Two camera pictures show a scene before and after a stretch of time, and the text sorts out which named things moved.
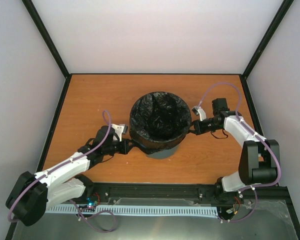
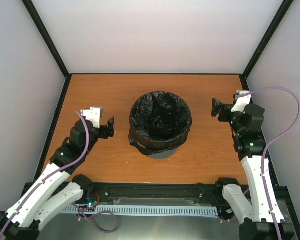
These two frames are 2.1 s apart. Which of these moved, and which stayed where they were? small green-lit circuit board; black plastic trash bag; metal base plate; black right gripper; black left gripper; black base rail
Moved: black right gripper; black left gripper
Stayed: metal base plate; small green-lit circuit board; black base rail; black plastic trash bag
